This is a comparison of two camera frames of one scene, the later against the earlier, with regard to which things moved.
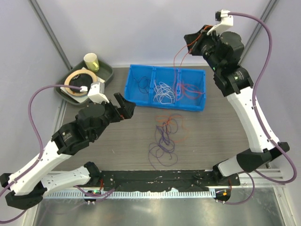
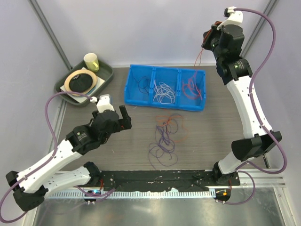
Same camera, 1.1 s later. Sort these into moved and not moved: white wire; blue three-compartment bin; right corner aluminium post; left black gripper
Moved: left black gripper
Not moved: white wire; blue three-compartment bin; right corner aluminium post
